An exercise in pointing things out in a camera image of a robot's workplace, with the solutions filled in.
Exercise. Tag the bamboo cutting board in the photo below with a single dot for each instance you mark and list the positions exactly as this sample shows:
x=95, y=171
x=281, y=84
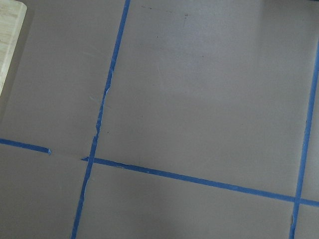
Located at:
x=12, y=14

